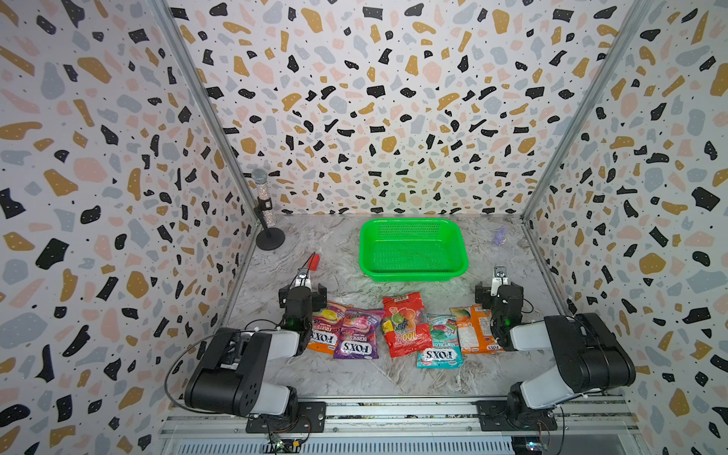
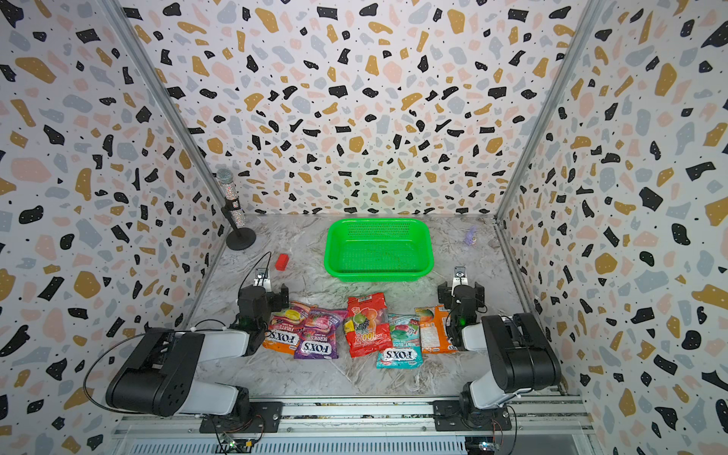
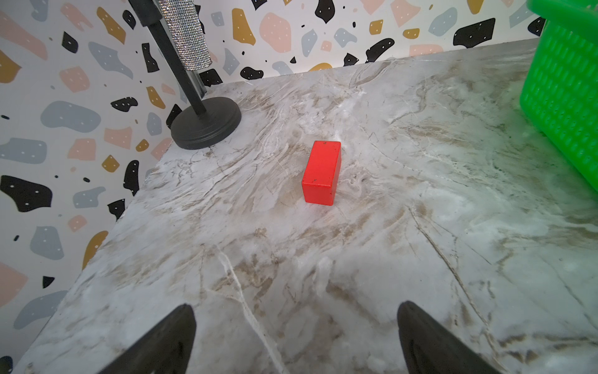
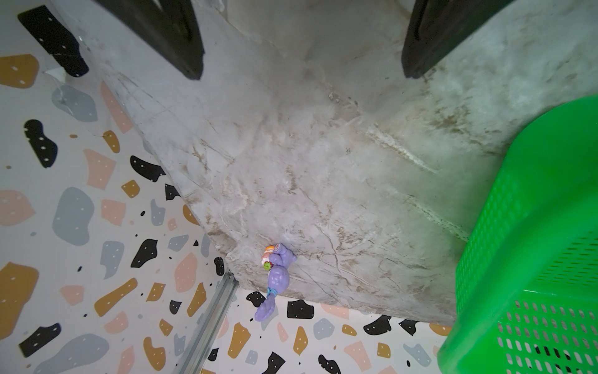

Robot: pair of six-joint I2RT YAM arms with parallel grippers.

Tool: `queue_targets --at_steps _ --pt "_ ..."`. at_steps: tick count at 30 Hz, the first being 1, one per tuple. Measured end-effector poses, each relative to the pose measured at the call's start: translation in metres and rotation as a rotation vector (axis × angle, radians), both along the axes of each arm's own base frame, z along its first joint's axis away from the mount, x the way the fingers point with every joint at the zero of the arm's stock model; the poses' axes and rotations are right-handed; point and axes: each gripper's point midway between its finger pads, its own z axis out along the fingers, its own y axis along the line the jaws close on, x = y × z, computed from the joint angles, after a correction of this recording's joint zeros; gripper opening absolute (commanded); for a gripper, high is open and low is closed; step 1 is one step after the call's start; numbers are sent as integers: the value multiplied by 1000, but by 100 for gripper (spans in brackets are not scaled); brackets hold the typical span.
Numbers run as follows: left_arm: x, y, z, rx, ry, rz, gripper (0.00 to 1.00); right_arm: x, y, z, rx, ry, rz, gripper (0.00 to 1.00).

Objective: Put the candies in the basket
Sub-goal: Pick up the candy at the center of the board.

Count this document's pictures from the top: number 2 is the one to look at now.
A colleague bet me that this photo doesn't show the orange candy bag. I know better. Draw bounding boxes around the orange candy bag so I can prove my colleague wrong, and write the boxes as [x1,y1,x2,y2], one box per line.
[415,305,457,355]

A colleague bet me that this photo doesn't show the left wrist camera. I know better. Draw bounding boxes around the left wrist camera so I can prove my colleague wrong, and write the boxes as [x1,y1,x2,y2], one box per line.
[253,268,271,292]

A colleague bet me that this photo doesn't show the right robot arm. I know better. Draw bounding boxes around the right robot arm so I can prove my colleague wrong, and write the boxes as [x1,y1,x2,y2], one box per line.
[437,278,561,419]

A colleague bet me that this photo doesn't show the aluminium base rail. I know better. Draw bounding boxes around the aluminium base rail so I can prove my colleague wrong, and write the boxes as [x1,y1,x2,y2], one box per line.
[108,394,602,454]

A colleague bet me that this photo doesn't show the green plastic basket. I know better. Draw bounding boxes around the green plastic basket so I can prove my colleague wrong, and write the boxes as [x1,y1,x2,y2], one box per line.
[324,218,434,282]

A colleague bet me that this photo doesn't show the red block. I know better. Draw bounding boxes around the red block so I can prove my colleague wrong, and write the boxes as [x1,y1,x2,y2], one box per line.
[275,253,290,271]

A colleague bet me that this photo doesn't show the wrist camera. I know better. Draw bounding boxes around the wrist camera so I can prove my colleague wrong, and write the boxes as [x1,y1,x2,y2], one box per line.
[452,267,468,288]
[253,268,271,292]

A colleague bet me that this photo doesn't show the orange Fox's fruits bag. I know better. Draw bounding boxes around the orange Fox's fruits bag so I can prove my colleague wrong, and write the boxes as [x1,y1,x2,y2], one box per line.
[263,301,312,356]

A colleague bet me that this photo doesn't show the red candy bag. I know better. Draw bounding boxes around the red candy bag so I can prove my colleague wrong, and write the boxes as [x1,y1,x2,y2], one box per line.
[343,293,394,358]

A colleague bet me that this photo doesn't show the teal Fox's candy bag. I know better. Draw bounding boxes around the teal Fox's candy bag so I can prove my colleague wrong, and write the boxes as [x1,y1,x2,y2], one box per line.
[377,314,424,370]

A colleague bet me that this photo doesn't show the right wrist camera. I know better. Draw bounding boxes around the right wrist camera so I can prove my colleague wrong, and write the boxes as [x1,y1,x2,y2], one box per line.
[452,267,468,288]

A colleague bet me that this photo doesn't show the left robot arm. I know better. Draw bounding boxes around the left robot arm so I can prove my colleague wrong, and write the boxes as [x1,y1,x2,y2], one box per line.
[83,281,290,423]

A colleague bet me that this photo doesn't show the purple Fox's berries bag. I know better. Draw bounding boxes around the purple Fox's berries bag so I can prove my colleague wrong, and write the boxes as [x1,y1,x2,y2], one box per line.
[294,307,347,360]

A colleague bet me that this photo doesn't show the black microphone stand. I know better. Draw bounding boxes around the black microphone stand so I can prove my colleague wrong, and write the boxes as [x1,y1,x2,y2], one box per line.
[216,168,256,251]

